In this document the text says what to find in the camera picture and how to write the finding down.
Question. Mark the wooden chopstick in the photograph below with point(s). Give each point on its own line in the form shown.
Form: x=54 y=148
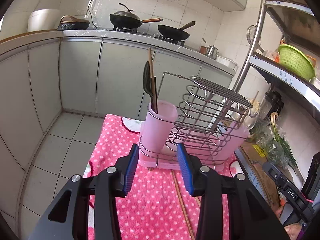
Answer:
x=183 y=207
x=197 y=200

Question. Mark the black blender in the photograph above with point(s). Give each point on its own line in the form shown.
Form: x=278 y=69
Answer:
x=273 y=102

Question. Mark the pink polka dot towel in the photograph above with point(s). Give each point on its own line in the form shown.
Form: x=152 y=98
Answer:
x=150 y=212

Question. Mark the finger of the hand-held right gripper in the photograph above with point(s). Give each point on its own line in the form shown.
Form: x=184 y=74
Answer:
x=272 y=172

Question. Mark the tan lid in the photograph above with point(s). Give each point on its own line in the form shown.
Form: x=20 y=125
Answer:
x=72 y=18

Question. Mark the black plastic spoon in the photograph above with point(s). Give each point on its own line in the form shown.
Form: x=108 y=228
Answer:
x=147 y=80

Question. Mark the gas stove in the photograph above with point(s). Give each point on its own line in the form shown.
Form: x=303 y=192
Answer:
x=147 y=33

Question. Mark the pink plastic utensil cup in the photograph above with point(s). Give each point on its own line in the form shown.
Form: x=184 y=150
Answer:
x=157 y=130
x=235 y=145

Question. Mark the green onion bunch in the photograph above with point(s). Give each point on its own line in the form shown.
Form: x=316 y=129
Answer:
x=282 y=145

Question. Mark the person's right hand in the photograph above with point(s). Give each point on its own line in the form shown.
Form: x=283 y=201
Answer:
x=293 y=232

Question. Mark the brown cardboard box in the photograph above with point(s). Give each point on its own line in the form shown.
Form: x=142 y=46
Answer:
x=257 y=165

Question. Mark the copper pot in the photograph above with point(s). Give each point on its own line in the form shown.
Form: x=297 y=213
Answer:
x=203 y=50

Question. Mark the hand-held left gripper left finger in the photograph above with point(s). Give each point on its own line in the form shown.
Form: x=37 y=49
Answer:
x=132 y=170

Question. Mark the steel kettle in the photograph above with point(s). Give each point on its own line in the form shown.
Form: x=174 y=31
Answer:
x=212 y=51

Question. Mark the pink plastic rack tray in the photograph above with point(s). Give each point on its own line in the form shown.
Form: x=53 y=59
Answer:
x=165 y=163

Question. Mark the green plastic colander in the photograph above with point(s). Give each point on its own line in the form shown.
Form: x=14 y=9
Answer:
x=296 y=62

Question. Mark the long wooden utensil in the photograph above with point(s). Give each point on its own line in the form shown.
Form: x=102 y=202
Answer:
x=150 y=62

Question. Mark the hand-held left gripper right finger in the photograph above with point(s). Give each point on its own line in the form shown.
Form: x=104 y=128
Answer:
x=186 y=170

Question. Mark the stainless steel shelf rack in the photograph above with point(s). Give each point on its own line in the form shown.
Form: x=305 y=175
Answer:
x=300 y=86

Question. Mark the pale green lower cabinets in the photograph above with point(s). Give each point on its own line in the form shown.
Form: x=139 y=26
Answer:
x=80 y=75

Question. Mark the black induction cooker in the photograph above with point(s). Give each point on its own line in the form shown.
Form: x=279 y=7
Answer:
x=73 y=26

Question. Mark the white lidded container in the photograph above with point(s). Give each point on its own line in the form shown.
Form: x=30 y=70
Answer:
x=226 y=61

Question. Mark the black wok with lid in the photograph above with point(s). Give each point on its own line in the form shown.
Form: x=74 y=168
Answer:
x=125 y=20

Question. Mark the black open wok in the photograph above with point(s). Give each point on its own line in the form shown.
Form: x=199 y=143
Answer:
x=172 y=32

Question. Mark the white rice cooker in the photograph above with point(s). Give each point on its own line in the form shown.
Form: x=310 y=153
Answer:
x=42 y=20

